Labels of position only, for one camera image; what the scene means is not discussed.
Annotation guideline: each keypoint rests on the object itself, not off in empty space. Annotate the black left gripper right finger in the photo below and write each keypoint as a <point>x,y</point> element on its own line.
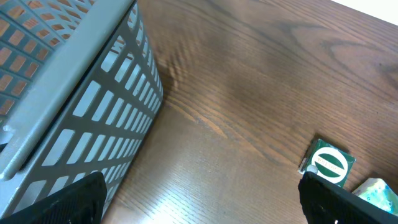
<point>324,202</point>

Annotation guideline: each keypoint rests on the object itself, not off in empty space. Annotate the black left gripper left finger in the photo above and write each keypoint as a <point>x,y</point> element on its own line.
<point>80,202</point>

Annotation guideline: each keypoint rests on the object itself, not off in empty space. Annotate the round black white container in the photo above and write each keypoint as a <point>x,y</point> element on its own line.
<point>327,161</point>

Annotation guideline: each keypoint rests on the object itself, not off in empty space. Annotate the teal gum box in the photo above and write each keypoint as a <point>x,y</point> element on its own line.
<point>379,194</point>

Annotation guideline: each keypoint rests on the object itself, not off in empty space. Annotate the grey plastic shopping basket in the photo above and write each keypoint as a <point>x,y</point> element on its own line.
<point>79,92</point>

